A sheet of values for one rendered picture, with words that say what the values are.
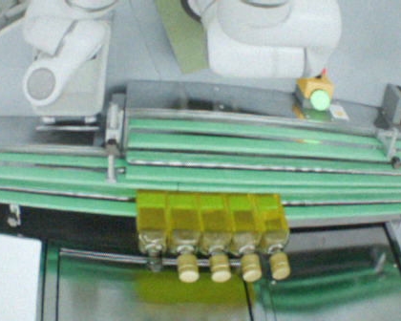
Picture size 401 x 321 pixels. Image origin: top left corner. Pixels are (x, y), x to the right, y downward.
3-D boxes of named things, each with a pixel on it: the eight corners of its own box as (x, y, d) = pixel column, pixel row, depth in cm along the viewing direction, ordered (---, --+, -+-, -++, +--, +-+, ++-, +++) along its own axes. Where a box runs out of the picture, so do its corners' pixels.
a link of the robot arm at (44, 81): (59, 8, 60) (111, 31, 62) (70, 4, 69) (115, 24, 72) (12, 96, 63) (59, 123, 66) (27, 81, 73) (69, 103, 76)
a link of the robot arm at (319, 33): (215, -49, 48) (342, -40, 48) (208, 33, 71) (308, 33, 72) (226, 11, 46) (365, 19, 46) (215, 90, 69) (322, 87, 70)
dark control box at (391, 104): (380, 106, 117) (391, 123, 110) (387, 81, 112) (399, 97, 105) (400, 110, 118) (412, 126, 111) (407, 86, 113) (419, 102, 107)
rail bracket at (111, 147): (105, 157, 102) (102, 198, 92) (110, 85, 92) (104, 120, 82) (118, 158, 102) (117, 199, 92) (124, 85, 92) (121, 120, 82)
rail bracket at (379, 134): (370, 135, 106) (390, 169, 96) (378, 110, 102) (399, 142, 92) (382, 137, 107) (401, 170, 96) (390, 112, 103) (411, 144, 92)
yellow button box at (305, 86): (293, 91, 112) (302, 108, 106) (298, 64, 108) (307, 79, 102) (319, 95, 113) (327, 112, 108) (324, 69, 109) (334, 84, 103)
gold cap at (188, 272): (176, 265, 89) (178, 282, 85) (178, 253, 87) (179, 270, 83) (195, 266, 90) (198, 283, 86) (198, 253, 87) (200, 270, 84)
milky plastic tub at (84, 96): (38, 96, 105) (31, 116, 98) (43, 13, 92) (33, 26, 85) (105, 96, 108) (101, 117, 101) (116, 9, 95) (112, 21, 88)
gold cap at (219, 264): (207, 266, 90) (209, 282, 86) (210, 253, 88) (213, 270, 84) (225, 266, 90) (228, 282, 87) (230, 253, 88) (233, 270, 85)
